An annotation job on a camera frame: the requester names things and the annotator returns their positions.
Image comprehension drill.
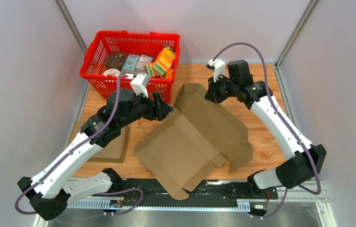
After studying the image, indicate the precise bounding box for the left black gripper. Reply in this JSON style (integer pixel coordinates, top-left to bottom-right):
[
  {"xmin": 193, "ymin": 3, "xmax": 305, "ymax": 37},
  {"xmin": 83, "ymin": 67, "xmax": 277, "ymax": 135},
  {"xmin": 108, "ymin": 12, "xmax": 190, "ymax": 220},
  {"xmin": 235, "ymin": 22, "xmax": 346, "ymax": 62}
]
[{"xmin": 119, "ymin": 88, "xmax": 174, "ymax": 128}]

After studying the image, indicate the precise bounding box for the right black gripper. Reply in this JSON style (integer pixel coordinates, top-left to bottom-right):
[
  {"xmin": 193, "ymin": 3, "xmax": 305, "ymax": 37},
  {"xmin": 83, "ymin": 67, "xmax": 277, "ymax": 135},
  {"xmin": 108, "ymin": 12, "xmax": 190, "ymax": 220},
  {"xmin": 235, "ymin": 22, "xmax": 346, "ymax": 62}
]
[{"xmin": 205, "ymin": 73, "xmax": 238, "ymax": 105}]

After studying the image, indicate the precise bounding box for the cardboard sheet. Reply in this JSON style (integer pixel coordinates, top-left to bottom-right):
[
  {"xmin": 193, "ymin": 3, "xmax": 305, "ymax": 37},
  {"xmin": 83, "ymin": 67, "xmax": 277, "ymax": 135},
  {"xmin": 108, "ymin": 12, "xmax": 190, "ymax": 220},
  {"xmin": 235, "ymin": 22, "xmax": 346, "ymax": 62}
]
[{"xmin": 135, "ymin": 83, "xmax": 253, "ymax": 201}]

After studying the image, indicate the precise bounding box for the cardboard box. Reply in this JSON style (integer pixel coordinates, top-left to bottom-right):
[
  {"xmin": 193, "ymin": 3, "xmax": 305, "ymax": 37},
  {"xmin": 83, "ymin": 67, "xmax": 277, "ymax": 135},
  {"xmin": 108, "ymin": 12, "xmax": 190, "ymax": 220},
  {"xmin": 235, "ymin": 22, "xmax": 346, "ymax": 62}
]
[{"xmin": 67, "ymin": 120, "xmax": 131, "ymax": 164}]

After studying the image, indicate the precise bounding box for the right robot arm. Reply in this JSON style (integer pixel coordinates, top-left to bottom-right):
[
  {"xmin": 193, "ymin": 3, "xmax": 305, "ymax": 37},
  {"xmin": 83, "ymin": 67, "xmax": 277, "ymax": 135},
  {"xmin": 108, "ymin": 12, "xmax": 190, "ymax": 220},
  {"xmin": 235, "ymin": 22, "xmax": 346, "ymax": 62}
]
[{"xmin": 205, "ymin": 59, "xmax": 327, "ymax": 198}]

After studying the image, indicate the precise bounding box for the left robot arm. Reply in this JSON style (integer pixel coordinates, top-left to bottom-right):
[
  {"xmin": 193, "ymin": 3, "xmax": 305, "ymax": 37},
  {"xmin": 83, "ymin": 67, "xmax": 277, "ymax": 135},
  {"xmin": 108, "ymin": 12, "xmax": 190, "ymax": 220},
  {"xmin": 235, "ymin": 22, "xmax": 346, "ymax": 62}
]
[{"xmin": 18, "ymin": 89, "xmax": 174, "ymax": 221}]

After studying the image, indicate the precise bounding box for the grey pink small box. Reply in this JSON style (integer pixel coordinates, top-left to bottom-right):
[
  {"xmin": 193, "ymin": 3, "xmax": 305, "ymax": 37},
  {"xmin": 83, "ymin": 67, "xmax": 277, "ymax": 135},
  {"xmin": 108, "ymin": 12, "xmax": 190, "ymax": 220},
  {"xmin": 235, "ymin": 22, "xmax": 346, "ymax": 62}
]
[{"xmin": 135, "ymin": 54, "xmax": 153, "ymax": 72}]

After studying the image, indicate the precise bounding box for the teal small box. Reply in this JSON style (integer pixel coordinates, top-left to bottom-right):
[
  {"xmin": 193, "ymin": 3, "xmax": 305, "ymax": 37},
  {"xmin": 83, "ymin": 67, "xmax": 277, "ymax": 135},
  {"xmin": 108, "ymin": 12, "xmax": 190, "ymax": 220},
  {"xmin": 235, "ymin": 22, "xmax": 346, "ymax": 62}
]
[{"xmin": 122, "ymin": 54, "xmax": 140, "ymax": 71}]

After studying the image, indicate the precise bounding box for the green striped sponge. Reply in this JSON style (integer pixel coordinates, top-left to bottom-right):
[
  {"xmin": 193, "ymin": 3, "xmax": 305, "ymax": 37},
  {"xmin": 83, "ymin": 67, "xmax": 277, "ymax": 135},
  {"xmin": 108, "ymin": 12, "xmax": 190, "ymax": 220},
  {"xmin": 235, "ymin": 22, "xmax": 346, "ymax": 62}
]
[{"xmin": 144, "ymin": 62, "xmax": 158, "ymax": 78}]

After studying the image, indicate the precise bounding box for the striped sponge pack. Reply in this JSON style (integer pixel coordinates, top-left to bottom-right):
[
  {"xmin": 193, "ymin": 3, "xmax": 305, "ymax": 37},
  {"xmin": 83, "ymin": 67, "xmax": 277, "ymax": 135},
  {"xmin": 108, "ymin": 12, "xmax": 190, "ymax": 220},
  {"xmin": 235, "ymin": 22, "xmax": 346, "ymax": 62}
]
[{"xmin": 153, "ymin": 46, "xmax": 176, "ymax": 76}]

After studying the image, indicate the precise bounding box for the white round container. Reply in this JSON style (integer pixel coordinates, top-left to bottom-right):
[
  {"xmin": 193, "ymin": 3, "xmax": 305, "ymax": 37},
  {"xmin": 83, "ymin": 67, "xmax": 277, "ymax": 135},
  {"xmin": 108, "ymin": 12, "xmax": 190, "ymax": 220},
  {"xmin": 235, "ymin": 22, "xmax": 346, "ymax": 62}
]
[{"xmin": 103, "ymin": 69, "xmax": 121, "ymax": 77}]

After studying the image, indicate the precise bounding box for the brown round packet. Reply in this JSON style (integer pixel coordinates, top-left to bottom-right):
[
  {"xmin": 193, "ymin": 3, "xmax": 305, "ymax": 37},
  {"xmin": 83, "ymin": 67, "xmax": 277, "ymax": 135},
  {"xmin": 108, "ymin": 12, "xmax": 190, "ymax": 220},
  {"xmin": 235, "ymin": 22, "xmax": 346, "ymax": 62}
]
[{"xmin": 105, "ymin": 52, "xmax": 127, "ymax": 70}]

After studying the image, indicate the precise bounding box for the red plastic basket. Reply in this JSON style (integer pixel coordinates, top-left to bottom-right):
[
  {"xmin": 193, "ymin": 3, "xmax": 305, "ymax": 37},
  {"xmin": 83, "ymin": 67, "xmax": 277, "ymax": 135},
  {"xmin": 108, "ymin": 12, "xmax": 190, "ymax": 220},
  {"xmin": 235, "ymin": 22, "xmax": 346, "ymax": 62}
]
[{"xmin": 80, "ymin": 31, "xmax": 180, "ymax": 103}]

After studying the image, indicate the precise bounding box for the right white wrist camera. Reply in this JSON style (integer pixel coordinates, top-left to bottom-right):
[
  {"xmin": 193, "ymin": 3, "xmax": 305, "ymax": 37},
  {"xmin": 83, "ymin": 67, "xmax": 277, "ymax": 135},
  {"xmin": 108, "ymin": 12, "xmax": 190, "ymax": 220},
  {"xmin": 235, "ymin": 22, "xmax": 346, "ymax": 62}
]
[{"xmin": 207, "ymin": 59, "xmax": 226, "ymax": 82}]

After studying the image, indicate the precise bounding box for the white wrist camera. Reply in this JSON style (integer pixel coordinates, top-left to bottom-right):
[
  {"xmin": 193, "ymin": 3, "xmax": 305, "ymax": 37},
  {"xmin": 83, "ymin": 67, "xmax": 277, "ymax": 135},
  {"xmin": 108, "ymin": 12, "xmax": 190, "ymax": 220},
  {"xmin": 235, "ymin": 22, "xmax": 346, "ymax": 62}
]
[
  {"xmin": 130, "ymin": 73, "xmax": 151, "ymax": 98},
  {"xmin": 207, "ymin": 59, "xmax": 226, "ymax": 82}
]

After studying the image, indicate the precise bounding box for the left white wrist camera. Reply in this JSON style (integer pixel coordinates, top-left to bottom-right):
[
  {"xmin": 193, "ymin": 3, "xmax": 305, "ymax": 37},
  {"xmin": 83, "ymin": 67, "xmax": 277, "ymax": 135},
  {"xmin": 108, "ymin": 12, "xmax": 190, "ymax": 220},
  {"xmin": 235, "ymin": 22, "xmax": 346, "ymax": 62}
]
[{"xmin": 130, "ymin": 73, "xmax": 151, "ymax": 98}]

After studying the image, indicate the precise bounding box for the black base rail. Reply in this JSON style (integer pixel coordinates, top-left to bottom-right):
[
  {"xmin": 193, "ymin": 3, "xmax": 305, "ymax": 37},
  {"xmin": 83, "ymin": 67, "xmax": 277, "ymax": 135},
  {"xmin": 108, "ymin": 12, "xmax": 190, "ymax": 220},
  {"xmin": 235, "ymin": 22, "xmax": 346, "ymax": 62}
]
[{"xmin": 44, "ymin": 178, "xmax": 326, "ymax": 212}]

